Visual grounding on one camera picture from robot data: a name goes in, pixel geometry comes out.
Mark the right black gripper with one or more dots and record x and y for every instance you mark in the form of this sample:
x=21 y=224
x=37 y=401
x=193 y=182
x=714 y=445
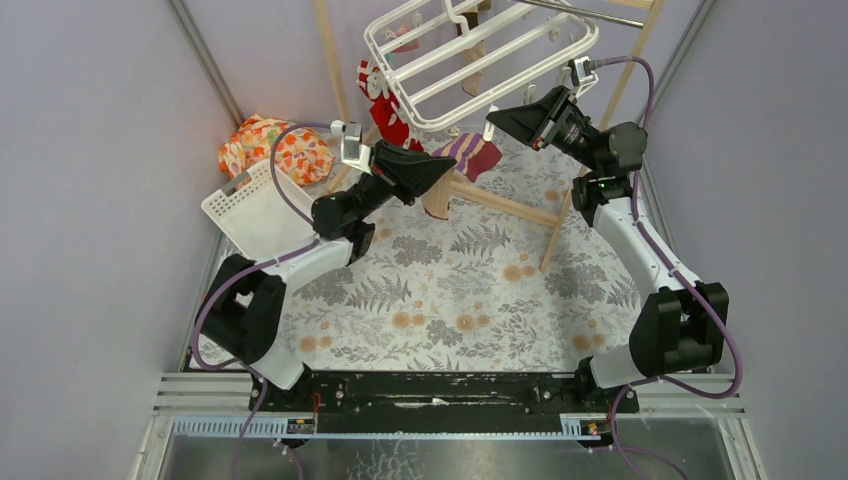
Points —
x=539 y=123

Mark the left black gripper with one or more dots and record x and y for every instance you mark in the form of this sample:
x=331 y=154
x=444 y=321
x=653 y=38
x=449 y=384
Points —
x=395 y=174

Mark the pink brown sock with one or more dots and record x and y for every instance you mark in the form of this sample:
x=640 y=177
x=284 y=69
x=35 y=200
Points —
x=473 y=155

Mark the red santa sock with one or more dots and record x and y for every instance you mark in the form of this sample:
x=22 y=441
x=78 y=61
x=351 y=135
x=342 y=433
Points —
x=389 y=118

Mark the white clip sock hanger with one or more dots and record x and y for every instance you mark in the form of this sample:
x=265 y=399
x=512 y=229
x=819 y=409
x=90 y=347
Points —
x=452 y=13

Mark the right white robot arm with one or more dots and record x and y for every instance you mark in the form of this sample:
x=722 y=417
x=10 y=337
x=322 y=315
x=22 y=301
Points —
x=682 y=319

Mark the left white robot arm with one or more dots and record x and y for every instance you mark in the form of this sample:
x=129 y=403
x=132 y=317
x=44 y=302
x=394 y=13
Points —
x=244 y=307

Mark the brown beige sock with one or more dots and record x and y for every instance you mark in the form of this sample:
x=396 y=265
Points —
x=471 y=85

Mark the orange floral cloth bundle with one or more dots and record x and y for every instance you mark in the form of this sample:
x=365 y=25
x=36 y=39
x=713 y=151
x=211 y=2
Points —
x=303 y=155

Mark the floral patterned mat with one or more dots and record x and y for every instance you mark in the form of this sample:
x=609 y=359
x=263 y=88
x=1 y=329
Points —
x=481 y=290

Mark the metal hanging rod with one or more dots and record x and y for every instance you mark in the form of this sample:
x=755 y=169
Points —
x=584 y=13

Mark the white plastic basket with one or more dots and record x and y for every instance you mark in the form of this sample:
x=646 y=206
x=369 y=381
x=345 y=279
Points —
x=261 y=212

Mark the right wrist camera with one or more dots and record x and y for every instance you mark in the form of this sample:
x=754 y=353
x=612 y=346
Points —
x=582 y=75

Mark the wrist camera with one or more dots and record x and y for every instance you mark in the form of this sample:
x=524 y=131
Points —
x=582 y=75
x=354 y=152

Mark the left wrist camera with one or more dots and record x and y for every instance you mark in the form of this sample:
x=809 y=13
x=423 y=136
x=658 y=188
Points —
x=354 y=152

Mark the wooden drying rack frame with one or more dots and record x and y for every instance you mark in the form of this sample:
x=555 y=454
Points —
x=459 y=187

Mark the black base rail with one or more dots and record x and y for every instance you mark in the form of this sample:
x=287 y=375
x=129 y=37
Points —
x=431 y=399

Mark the white slotted cable duct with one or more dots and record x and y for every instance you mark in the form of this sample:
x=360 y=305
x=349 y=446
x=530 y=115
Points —
x=301 y=428

